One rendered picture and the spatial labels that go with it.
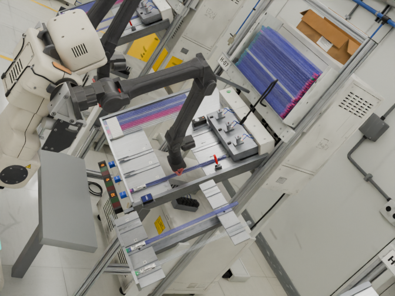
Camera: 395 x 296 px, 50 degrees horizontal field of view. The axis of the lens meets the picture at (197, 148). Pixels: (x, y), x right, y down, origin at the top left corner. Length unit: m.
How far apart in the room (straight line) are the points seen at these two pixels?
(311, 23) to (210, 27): 0.98
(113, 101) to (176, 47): 1.88
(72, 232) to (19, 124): 0.51
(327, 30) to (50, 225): 1.76
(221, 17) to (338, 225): 1.84
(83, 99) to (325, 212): 2.56
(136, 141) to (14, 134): 0.80
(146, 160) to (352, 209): 1.86
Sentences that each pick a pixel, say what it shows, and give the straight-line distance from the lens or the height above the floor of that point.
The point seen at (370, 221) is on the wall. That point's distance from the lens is 3.42.
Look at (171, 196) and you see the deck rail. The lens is 2.04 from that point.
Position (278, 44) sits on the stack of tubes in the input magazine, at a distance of 2.23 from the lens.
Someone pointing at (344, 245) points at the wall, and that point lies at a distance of 3.51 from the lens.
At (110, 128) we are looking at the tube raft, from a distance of 2.41.
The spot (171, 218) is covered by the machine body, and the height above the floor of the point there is 0.62.
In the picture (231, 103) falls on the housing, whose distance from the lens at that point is 2.32.
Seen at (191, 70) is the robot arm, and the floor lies 1.45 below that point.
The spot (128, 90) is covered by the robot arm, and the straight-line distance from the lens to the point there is 1.50.
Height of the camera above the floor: 1.85
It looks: 23 degrees down
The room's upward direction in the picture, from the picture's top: 37 degrees clockwise
